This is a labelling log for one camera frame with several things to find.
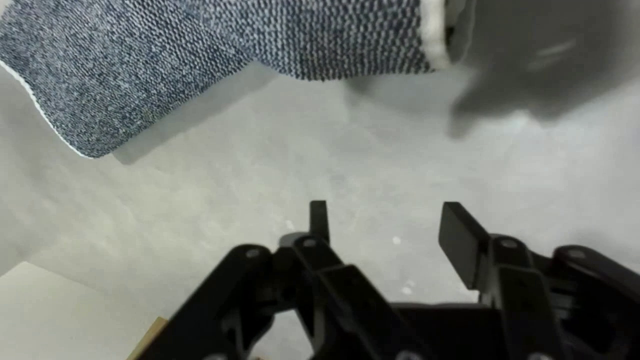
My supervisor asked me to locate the blue-grey towel white trim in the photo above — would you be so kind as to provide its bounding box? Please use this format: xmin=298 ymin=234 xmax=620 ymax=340
xmin=0 ymin=0 xmax=456 ymax=161

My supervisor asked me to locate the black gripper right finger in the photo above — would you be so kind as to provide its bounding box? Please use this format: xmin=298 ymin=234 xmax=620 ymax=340
xmin=438 ymin=201 xmax=640 ymax=360

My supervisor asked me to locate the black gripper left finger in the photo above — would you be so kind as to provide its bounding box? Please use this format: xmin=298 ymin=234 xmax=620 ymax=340
xmin=137 ymin=199 xmax=428 ymax=360

